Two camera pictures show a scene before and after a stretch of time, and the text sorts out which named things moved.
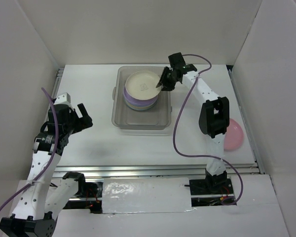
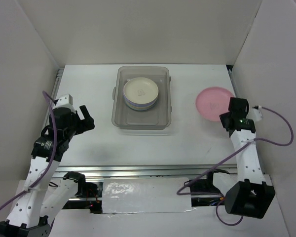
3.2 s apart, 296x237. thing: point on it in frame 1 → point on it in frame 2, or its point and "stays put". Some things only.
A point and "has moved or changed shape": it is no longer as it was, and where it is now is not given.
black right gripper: (167, 86) → (222, 117)
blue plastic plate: (140, 108) stays put
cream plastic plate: (141, 85) has moved or changed shape
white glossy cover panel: (146, 195) stays put
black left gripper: (84, 122) stays put
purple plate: (137, 101) → (140, 105)
